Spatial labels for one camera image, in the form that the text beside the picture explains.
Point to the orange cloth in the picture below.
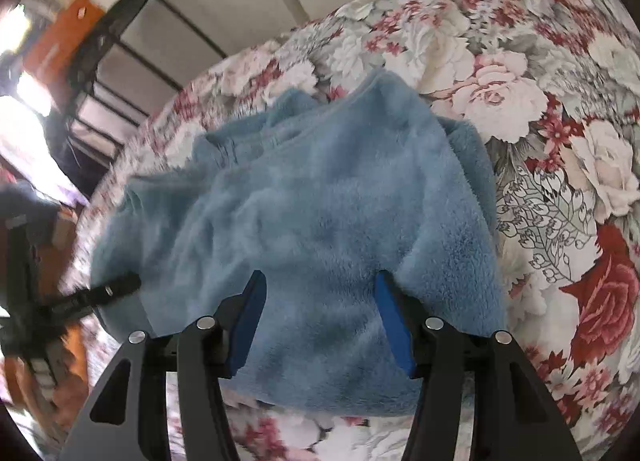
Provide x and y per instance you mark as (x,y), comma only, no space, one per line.
(75,391)

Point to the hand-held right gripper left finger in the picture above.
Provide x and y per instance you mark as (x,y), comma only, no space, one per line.
(247,321)

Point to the blue fleece garment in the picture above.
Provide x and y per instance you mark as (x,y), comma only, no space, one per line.
(325,201)

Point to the floral printed blanket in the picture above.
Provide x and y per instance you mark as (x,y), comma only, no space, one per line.
(550,141)

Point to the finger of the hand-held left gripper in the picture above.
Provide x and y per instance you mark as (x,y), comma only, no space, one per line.
(112,287)

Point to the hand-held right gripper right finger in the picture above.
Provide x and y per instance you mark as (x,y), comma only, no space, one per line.
(395,326)

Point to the orange chair with black frame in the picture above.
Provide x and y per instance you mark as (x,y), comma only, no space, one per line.
(60,41)

